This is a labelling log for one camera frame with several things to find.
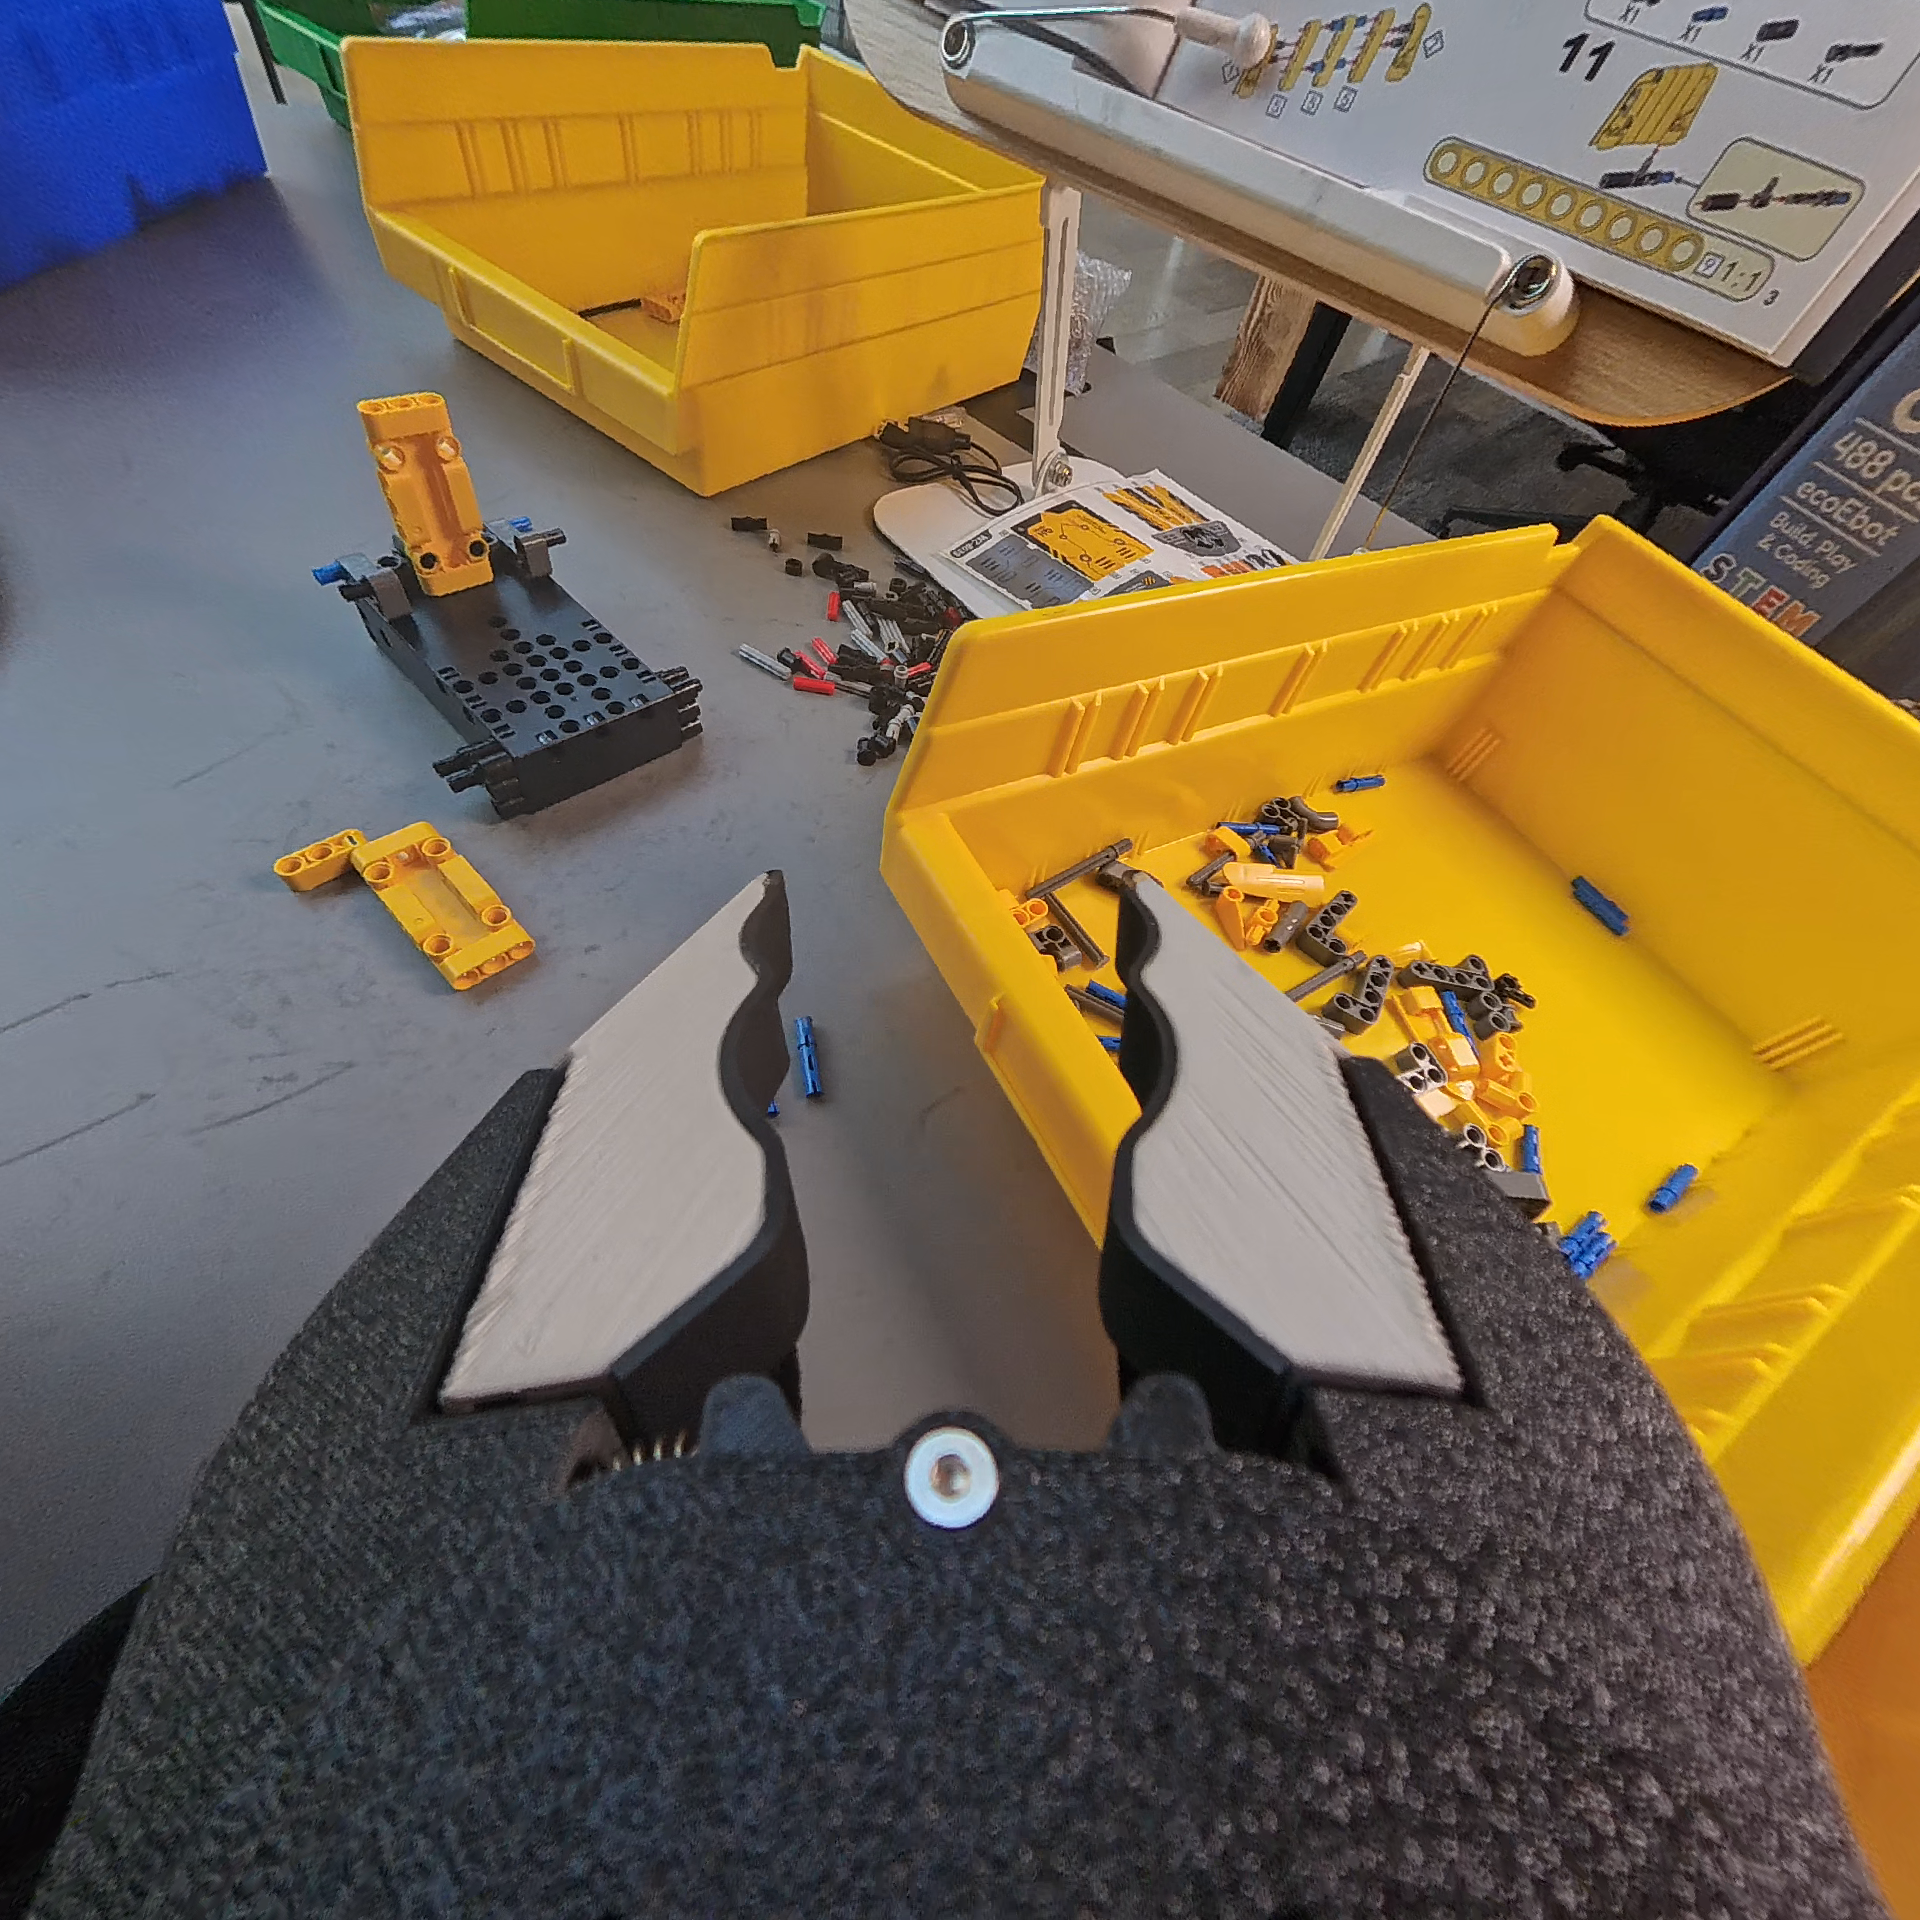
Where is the black cable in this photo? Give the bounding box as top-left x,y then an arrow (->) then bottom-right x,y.
868,410 -> 1040,521

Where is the open lego instruction manual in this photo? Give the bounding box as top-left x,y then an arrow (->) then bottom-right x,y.
1184,0 -> 1920,370

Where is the pile of loose lego pieces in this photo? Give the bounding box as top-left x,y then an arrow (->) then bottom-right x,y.
726,506 -> 981,769

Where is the white document stand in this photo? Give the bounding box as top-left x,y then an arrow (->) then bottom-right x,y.
936,0 -> 1586,559

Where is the colourful lego set box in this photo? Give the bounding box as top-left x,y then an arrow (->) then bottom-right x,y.
1684,302 -> 1920,711

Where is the metal gooseneck page holder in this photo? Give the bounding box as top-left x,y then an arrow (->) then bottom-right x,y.
936,0 -> 1279,79

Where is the blue storage bin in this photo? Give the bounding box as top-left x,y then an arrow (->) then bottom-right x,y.
0,0 -> 270,297

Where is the yellow storage bin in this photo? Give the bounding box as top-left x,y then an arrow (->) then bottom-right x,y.
336,34 -> 1056,501
878,513 -> 1920,1670

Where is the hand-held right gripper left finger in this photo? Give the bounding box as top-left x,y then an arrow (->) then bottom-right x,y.
440,871 -> 812,1413

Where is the sticker sheet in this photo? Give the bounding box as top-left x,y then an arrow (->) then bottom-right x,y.
957,471 -> 1295,615

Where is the heap of grey lego pieces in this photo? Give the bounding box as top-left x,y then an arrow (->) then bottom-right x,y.
1003,764 -> 1715,1279

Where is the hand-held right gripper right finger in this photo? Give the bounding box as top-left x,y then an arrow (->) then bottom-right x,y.
1103,871 -> 1469,1406

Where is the yellow lego panel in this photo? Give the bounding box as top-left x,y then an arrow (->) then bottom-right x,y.
346,821 -> 543,993

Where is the green storage bin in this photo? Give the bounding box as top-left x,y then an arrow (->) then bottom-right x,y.
244,0 -> 830,126

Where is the black lego model yellow beam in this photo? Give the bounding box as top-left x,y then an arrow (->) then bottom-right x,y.
307,388 -> 711,825

